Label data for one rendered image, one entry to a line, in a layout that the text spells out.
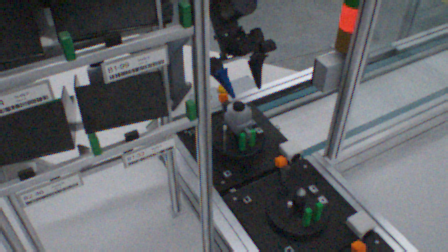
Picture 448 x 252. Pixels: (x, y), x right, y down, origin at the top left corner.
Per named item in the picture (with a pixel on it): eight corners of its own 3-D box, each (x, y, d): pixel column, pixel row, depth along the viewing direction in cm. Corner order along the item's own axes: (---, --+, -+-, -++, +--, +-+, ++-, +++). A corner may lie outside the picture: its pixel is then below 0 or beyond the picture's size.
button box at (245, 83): (188, 110, 131) (187, 94, 126) (247, 89, 138) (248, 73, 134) (199, 123, 126) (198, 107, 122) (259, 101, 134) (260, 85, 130)
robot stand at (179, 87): (155, 76, 150) (149, 25, 137) (192, 86, 146) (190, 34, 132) (133, 100, 140) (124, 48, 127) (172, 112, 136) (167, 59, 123)
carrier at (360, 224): (222, 201, 99) (223, 165, 91) (305, 163, 108) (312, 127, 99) (283, 287, 84) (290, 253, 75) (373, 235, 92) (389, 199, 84)
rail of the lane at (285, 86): (153, 151, 124) (149, 123, 116) (379, 64, 156) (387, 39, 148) (161, 163, 120) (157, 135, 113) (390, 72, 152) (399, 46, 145)
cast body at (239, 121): (224, 121, 108) (224, 100, 104) (238, 115, 110) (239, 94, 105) (241, 141, 103) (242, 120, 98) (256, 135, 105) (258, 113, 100)
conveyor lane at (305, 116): (178, 158, 121) (175, 133, 115) (392, 73, 152) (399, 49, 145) (229, 233, 103) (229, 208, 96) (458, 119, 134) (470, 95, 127)
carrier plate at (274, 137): (176, 135, 115) (175, 129, 114) (251, 107, 124) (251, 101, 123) (219, 197, 100) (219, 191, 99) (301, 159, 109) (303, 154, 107)
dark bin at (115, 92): (84, 96, 90) (75, 62, 87) (144, 84, 93) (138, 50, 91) (85, 135, 64) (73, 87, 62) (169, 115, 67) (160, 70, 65)
